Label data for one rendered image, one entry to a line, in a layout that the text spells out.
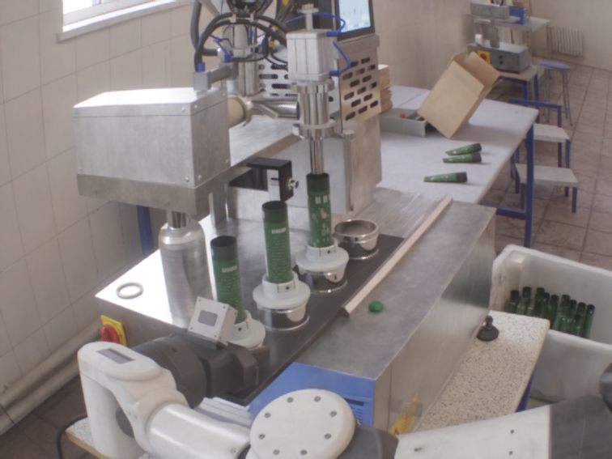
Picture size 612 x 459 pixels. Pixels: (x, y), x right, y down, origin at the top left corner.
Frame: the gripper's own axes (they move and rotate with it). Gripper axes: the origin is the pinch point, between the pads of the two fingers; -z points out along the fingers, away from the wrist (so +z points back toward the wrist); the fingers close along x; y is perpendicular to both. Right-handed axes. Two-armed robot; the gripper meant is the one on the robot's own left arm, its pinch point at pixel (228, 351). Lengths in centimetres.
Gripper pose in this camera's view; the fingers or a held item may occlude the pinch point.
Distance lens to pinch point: 86.5
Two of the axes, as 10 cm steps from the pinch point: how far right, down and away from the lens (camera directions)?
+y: 0.7, -9.8, -2.0
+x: 8.8, 1.6, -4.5
